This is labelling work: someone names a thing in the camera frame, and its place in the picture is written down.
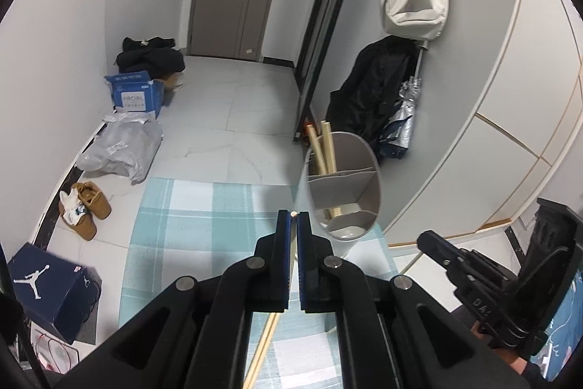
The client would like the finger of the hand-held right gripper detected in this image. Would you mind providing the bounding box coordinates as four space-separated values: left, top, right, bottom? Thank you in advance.
416 238 466 286
420 230 516 286

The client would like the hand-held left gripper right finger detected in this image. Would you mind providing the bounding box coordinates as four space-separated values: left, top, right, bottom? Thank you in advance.
297 211 531 389

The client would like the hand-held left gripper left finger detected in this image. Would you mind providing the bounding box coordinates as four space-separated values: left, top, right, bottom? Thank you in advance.
59 209 292 389

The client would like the white utensil holder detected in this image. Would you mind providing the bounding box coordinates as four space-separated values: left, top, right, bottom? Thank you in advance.
298 131 383 260

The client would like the person's right hand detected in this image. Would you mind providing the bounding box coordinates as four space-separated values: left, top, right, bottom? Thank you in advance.
471 320 531 377

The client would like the teal printed cloth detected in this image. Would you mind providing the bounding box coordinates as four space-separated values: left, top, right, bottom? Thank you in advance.
547 280 583 381

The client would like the teal plaid mat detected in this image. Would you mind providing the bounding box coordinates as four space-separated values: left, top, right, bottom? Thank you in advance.
119 177 397 389

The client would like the silver blue folded umbrella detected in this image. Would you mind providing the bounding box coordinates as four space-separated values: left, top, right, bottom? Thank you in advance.
377 43 431 160

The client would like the white curved cabinet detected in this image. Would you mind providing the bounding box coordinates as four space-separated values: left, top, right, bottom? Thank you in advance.
380 0 583 241

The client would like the black hanging jacket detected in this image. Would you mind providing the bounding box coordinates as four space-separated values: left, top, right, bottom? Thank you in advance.
324 36 422 144

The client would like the grey mailing bag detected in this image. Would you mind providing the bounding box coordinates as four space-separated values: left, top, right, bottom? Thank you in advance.
75 122 164 186

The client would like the brown shoe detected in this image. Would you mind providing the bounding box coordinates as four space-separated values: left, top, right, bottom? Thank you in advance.
59 198 97 241
73 182 112 220

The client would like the brown cardboard box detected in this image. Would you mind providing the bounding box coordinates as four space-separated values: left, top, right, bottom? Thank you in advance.
161 70 187 91

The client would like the white crumpled plastic bag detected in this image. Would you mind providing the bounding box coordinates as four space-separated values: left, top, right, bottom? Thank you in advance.
102 111 153 126

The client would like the white sock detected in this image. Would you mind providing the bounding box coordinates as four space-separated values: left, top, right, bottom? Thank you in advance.
59 188 89 226

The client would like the blue cardboard box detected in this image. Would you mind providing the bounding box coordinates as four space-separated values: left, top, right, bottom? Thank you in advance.
105 71 165 119

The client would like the black framed glass door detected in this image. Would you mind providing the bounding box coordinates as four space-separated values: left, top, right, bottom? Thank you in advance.
294 0 369 144

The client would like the pile of black clothes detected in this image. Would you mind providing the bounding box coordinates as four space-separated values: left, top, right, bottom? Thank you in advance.
115 36 185 76

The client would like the navy shoe box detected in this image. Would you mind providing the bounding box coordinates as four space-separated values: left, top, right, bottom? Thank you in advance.
7 243 103 344

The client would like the white sheet with red cord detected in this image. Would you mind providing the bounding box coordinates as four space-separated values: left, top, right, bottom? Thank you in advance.
30 320 80 374

